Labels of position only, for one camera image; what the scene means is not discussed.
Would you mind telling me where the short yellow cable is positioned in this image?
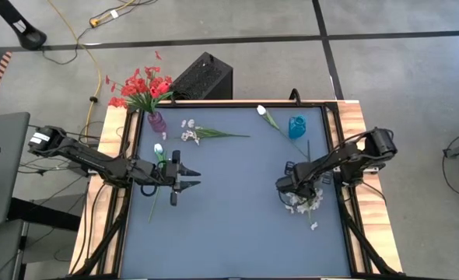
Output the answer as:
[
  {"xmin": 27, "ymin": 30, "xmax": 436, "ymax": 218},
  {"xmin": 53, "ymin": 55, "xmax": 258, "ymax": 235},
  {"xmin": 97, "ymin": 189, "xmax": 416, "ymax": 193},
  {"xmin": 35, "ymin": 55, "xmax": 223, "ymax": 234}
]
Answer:
[{"xmin": 95, "ymin": 0, "xmax": 137, "ymax": 23}]

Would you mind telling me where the blue-grey table mat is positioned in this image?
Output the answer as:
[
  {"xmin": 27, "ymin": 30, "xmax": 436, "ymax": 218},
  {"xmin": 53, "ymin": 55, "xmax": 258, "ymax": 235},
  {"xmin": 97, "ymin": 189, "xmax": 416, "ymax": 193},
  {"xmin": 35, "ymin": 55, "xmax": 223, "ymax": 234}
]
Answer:
[{"xmin": 120, "ymin": 107, "xmax": 352, "ymax": 278}]

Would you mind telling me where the blue glass vase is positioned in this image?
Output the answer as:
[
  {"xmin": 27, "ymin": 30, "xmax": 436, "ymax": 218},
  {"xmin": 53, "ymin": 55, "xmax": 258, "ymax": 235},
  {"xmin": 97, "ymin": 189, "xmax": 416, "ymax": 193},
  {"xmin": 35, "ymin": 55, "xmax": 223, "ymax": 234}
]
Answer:
[{"xmin": 288, "ymin": 114, "xmax": 307, "ymax": 140}]

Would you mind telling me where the black perforated box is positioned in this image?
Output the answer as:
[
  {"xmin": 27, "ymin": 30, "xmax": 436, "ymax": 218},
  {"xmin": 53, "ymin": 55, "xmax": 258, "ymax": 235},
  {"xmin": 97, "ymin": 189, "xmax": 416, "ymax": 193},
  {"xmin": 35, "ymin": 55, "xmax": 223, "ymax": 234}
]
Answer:
[{"xmin": 170, "ymin": 51, "xmax": 234, "ymax": 101}]

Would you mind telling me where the black desk base beam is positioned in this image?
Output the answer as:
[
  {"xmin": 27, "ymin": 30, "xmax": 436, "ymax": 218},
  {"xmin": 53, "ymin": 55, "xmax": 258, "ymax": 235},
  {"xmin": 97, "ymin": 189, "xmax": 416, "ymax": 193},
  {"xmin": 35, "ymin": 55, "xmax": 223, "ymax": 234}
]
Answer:
[{"xmin": 7, "ymin": 197, "xmax": 82, "ymax": 233}]

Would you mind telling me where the white flower spray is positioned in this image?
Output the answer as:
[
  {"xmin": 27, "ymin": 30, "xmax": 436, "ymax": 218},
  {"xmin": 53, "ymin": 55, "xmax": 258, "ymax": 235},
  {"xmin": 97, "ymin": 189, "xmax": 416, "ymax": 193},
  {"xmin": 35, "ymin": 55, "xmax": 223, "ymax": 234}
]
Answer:
[
  {"xmin": 283, "ymin": 139, "xmax": 324, "ymax": 231},
  {"xmin": 180, "ymin": 118, "xmax": 251, "ymax": 146}
]

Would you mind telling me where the long yellow cable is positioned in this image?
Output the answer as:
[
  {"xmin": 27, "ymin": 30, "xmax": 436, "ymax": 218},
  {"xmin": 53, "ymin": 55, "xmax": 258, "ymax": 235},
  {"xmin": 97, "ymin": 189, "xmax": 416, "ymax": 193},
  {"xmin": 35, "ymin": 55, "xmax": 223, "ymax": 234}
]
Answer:
[{"xmin": 47, "ymin": 0, "xmax": 104, "ymax": 143}]

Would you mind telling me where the black stand leg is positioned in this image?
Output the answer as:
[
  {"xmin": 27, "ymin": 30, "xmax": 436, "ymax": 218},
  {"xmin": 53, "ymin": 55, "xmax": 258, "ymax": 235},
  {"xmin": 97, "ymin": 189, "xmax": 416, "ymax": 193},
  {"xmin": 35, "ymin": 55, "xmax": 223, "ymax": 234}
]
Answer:
[{"xmin": 0, "ymin": 0, "xmax": 47, "ymax": 51}]

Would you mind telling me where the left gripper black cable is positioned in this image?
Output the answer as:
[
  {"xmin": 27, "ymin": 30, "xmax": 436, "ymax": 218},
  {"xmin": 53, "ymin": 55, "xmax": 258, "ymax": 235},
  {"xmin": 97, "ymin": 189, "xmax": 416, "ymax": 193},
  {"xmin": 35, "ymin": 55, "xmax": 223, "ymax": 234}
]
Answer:
[{"xmin": 139, "ymin": 183, "xmax": 159, "ymax": 198}]

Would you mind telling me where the purple glass vase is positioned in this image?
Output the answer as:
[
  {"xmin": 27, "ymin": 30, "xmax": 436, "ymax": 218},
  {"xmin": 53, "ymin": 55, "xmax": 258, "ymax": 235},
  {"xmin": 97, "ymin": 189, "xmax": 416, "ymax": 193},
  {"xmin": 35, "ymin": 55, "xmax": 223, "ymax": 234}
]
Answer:
[{"xmin": 147, "ymin": 111, "xmax": 167, "ymax": 134}]

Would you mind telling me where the grey desk top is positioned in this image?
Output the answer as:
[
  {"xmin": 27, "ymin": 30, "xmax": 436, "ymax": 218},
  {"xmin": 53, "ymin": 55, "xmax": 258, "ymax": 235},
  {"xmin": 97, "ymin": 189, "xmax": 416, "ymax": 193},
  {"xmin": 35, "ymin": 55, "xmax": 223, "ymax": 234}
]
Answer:
[{"xmin": 0, "ymin": 111, "xmax": 31, "ymax": 229}]

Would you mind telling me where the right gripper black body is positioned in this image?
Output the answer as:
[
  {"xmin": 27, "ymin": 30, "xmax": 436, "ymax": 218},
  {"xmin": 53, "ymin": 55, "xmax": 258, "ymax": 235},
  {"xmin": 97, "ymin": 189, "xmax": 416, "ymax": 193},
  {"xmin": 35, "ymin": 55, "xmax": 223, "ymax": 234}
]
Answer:
[{"xmin": 275, "ymin": 161, "xmax": 334, "ymax": 200}]

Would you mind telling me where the black diagonal frame strut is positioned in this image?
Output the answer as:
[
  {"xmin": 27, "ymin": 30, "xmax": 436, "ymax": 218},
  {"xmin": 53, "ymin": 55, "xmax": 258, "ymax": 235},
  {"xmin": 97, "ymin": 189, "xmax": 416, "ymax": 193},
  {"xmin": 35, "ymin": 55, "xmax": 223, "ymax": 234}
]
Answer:
[
  {"xmin": 73, "ymin": 186, "xmax": 131, "ymax": 278},
  {"xmin": 340, "ymin": 201, "xmax": 400, "ymax": 277}
]

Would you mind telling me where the white tulip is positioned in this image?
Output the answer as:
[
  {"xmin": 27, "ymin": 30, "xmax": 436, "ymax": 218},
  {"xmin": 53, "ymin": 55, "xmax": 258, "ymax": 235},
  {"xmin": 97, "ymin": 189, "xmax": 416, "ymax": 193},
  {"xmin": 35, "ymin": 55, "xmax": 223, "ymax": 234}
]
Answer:
[
  {"xmin": 256, "ymin": 104, "xmax": 309, "ymax": 156},
  {"xmin": 147, "ymin": 143, "xmax": 169, "ymax": 224}
]

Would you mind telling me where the grey cabinet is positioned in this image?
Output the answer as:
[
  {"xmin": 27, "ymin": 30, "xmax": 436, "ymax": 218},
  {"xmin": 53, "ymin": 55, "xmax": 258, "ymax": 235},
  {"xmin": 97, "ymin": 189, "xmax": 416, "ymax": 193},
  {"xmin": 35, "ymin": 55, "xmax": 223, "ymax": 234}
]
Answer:
[{"xmin": 0, "ymin": 219, "xmax": 26, "ymax": 280}]

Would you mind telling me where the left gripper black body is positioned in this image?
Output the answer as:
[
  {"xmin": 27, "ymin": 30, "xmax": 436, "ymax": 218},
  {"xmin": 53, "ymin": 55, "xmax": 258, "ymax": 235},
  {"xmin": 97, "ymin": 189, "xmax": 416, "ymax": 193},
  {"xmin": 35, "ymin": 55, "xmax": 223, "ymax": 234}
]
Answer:
[{"xmin": 153, "ymin": 149, "xmax": 182, "ymax": 206}]

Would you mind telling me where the wooden table board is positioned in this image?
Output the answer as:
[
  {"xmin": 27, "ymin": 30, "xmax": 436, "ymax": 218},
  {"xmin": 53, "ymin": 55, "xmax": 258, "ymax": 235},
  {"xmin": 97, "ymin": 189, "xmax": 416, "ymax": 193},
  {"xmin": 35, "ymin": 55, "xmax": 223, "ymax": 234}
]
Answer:
[{"xmin": 68, "ymin": 100, "xmax": 404, "ymax": 275}]

